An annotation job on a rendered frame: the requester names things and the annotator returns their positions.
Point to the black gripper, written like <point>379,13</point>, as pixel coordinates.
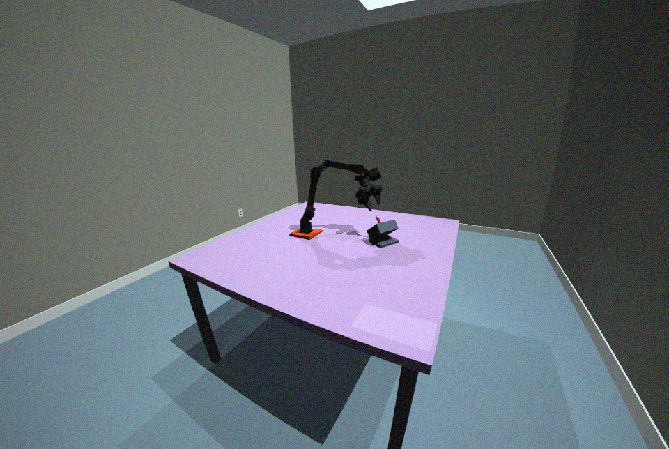
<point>373,190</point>

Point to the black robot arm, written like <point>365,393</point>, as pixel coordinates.
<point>373,174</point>

